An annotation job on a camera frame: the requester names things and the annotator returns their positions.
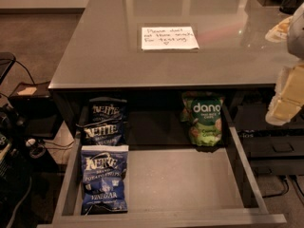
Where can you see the open grey top drawer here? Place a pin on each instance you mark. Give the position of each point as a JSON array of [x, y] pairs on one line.
[[170, 184]]

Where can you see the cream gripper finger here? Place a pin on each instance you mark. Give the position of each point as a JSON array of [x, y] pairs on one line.
[[280, 112], [290, 84]]

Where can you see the front blue Kettle chip bag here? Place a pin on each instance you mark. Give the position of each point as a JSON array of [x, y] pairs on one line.
[[103, 169]]

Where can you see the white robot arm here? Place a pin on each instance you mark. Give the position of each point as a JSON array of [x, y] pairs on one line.
[[295, 38]]

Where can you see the black equipment with cables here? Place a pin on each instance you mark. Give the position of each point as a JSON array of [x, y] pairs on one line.
[[17, 179]]

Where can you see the black box with tan label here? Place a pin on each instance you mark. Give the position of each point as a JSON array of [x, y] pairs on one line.
[[35, 103]]

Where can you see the dark kettle chip bag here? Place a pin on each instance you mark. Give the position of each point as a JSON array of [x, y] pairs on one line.
[[106, 108], [109, 132]]

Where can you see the middle dark Kettle chip bag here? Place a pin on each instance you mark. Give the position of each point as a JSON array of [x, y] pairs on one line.
[[109, 132]]

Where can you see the white handwritten paper note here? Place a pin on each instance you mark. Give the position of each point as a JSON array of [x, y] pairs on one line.
[[161, 38]]

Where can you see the back dark Kettle chip bag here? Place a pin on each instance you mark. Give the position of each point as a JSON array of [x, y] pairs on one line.
[[106, 108]]

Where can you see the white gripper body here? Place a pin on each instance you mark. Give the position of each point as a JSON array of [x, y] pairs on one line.
[[296, 37]]

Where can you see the green dang rice chip bag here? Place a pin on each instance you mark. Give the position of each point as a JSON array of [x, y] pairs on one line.
[[202, 111]]

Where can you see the grey cabinet with glossy counter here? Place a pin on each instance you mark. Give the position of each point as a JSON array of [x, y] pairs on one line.
[[105, 51]]

